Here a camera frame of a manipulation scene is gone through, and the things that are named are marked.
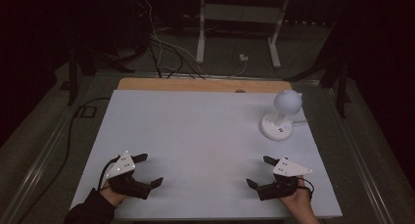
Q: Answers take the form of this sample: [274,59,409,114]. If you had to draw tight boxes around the thin white cable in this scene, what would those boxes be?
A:
[142,0,248,78]

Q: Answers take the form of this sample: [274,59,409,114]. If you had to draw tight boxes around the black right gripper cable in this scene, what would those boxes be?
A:
[297,176,315,200]

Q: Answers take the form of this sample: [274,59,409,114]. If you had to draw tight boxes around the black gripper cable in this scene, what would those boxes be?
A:
[297,176,315,200]
[97,155,121,191]

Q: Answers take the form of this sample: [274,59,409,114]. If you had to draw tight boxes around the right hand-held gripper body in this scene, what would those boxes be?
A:
[256,157,313,202]

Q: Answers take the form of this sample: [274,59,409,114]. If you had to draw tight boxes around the white table mat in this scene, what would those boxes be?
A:
[69,88,343,220]

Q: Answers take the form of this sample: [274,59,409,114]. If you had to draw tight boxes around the wooden table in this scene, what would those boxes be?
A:
[116,76,293,94]

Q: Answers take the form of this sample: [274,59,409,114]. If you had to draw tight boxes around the grey metal stand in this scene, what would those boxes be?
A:
[195,0,292,69]

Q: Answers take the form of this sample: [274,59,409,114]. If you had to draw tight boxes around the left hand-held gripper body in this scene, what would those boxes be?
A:
[105,150,154,201]

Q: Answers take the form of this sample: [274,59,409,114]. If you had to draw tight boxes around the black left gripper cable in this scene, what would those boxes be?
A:
[97,155,121,191]

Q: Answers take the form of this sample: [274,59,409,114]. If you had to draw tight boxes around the person's left hand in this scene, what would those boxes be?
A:
[99,184,128,208]

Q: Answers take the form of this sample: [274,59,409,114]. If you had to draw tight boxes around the person's right hand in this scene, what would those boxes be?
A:
[279,178,314,215]

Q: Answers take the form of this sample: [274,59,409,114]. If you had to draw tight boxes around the bundle of black cables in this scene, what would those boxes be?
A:
[148,34,205,80]

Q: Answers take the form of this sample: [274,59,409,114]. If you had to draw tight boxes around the long black floor cable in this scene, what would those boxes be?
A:
[18,97,112,223]

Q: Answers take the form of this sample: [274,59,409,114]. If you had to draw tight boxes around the white globe desk lamp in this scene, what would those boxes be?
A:
[259,89,303,142]

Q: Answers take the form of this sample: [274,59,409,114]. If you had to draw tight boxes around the metal floor rail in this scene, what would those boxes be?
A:
[0,114,77,224]
[326,86,395,224]

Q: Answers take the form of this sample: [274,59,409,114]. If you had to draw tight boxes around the black stand legs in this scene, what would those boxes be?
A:
[67,47,136,107]
[283,59,351,119]

